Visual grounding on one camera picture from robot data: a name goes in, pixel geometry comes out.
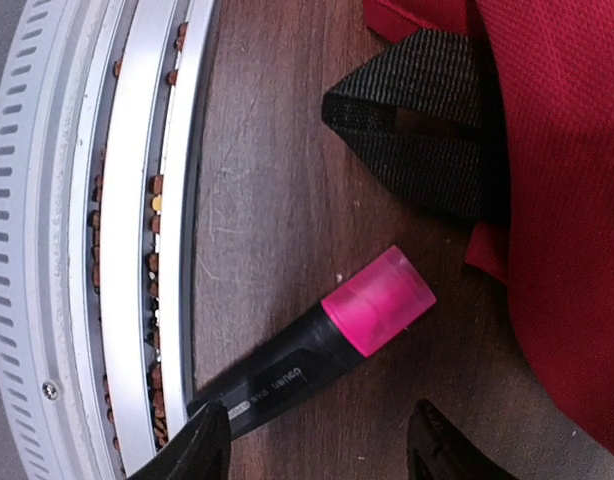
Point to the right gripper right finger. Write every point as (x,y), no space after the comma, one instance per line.
(437,450)

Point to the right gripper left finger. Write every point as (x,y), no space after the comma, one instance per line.
(200,450)

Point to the pink black highlighter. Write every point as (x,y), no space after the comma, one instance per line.
(323,344)

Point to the red backpack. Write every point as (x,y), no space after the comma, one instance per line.
(502,113)

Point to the aluminium front rail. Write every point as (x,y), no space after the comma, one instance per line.
(101,125)

